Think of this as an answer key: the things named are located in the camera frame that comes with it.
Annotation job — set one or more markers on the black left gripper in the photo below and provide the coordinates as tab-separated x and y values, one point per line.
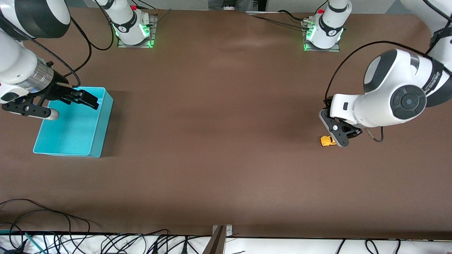
353	132

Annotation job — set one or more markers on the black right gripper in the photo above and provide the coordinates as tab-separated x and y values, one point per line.
58	91

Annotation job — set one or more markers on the yellow toy beetle car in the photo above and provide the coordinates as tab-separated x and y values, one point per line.
327	141

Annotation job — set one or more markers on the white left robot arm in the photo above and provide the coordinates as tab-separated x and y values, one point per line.
385	88

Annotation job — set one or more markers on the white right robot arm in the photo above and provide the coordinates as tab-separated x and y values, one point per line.
17	63

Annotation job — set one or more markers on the teal plastic bin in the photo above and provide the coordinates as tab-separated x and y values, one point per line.
74	134

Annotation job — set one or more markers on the white ledge board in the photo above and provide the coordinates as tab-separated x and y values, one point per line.
282	247

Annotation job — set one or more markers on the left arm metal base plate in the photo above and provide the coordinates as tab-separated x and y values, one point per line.
335	49

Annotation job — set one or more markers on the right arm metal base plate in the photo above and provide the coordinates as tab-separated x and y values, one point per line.
152	35

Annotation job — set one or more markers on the silver metal bracket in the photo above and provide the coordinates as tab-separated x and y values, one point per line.
229	231

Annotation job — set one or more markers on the grey metal post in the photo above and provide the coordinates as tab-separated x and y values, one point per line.
216	245

